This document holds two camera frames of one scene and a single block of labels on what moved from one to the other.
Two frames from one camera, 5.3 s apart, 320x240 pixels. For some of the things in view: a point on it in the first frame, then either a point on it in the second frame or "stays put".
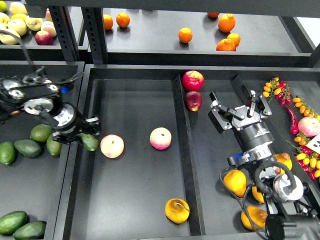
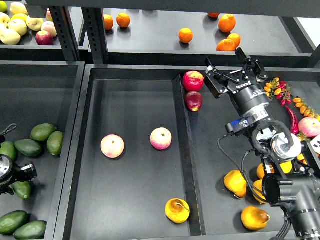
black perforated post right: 94,20 stays put
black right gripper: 249,132 to 248,95
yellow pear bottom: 258,216 stays put
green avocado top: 41,132 stays put
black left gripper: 80,124 to 26,173
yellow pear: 177,210 stays put
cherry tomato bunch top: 280,89 stays put
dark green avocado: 89,140 to 22,189
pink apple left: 112,146 stays put
